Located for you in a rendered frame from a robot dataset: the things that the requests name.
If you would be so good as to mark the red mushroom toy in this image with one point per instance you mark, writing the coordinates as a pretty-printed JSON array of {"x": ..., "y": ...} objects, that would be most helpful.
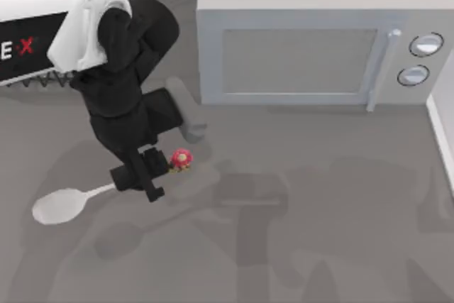
[{"x": 181, "y": 158}]

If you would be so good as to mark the pale grey rounded box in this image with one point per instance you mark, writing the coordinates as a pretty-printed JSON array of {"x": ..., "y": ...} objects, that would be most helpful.
[{"x": 186, "y": 111}]

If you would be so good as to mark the white spoon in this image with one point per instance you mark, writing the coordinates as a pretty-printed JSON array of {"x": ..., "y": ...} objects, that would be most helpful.
[{"x": 58, "y": 205}]

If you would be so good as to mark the microwave oven door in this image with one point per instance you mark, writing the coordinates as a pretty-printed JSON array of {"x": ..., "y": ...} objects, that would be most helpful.
[{"x": 298, "y": 61}]

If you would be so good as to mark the small microwave knob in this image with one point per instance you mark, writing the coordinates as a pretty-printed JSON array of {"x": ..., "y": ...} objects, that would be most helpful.
[{"x": 413, "y": 75}]

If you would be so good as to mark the large microwave knob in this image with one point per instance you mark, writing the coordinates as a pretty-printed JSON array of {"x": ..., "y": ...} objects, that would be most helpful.
[{"x": 425, "y": 44}]

